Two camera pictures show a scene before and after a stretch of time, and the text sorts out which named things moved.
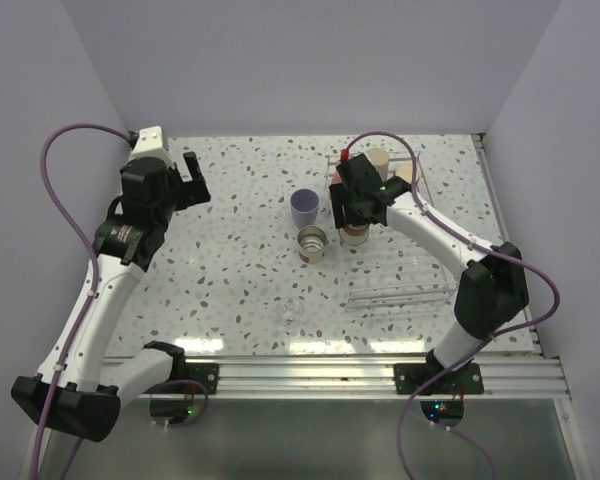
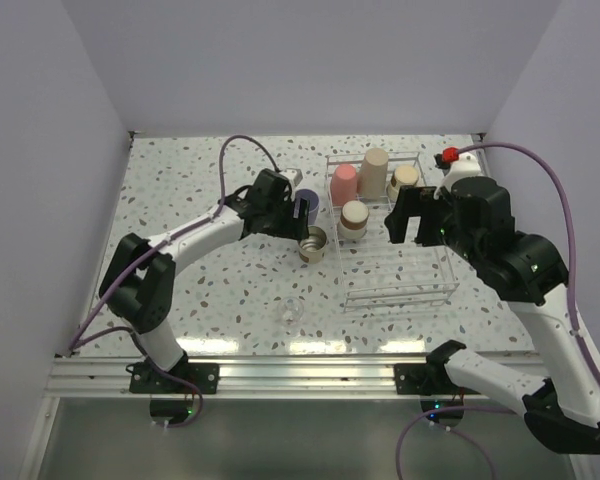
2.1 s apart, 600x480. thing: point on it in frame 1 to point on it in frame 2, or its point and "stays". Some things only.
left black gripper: (191, 192) to (295, 228)
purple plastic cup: (304, 204) stays
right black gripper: (340, 199) to (415, 201)
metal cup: (312, 242) stays
